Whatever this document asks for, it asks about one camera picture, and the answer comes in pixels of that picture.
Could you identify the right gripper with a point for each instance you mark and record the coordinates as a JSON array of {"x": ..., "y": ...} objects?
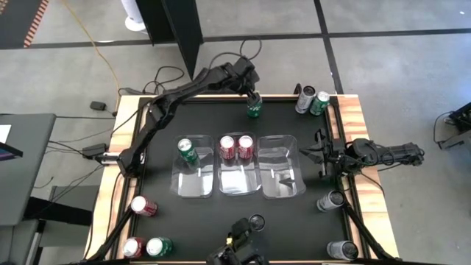
[{"x": 335, "y": 156}]

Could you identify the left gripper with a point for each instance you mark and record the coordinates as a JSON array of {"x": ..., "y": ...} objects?
[{"x": 244, "y": 75}]

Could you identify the green Sprite can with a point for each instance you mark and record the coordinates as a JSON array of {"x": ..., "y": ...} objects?
[
  {"x": 158, "y": 246},
  {"x": 318, "y": 105},
  {"x": 188, "y": 151},
  {"x": 254, "y": 110}
]

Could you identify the red Coca-Cola can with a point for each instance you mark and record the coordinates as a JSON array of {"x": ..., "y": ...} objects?
[
  {"x": 246, "y": 147},
  {"x": 227, "y": 147},
  {"x": 132, "y": 247},
  {"x": 143, "y": 206}
]

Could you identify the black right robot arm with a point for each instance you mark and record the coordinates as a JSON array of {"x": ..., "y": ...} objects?
[{"x": 397, "y": 152}]

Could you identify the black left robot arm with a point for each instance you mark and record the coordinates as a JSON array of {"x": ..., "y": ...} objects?
[{"x": 184, "y": 90}]

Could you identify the clear plastic bin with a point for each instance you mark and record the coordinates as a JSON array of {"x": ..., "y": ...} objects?
[
  {"x": 279, "y": 165},
  {"x": 239, "y": 180},
  {"x": 191, "y": 184}
]

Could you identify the black standing partition panel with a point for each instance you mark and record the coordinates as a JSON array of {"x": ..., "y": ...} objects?
[{"x": 176, "y": 22}]

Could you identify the black device with yellow tag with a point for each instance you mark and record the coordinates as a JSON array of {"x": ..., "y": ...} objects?
[{"x": 237, "y": 241}]

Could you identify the black table mat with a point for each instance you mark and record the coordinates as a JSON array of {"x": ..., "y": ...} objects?
[{"x": 191, "y": 221}]

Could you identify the black equipment cart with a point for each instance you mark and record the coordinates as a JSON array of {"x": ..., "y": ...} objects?
[{"x": 460, "y": 121}]

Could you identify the black power adapter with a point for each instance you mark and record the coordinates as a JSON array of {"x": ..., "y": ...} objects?
[{"x": 98, "y": 106}]

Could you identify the black power brick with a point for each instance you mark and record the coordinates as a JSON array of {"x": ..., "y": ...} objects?
[{"x": 93, "y": 150}]

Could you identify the grey furniture base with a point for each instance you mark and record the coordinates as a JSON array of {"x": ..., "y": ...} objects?
[{"x": 66, "y": 243}]

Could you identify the grey side table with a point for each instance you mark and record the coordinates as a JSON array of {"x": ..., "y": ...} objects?
[{"x": 25, "y": 176}]

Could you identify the black mat with orange edge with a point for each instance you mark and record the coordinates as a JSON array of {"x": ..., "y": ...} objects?
[{"x": 14, "y": 22}]

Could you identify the dark tablet screen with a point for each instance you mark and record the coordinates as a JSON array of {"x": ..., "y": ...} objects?
[{"x": 9, "y": 151}]

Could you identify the white paper sheet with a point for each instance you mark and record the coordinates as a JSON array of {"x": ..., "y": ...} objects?
[{"x": 4, "y": 133}]

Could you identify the black frame clamp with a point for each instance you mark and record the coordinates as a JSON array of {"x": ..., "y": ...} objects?
[{"x": 297, "y": 89}]

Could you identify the black diagonal frame strut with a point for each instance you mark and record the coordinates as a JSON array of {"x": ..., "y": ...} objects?
[
  {"x": 364, "y": 230},
  {"x": 114, "y": 232}
]

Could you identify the white round pedestal base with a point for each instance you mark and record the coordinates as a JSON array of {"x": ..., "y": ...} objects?
[{"x": 134, "y": 24}]

